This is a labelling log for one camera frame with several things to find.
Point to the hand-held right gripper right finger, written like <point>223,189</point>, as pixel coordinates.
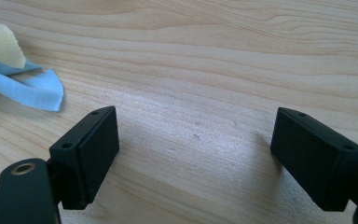
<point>313,161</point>

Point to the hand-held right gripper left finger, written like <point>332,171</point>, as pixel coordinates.
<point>90,161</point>

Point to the yellow sponge piece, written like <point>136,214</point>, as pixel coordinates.
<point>0,43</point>

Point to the light blue cloth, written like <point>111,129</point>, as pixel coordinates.
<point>34,90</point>

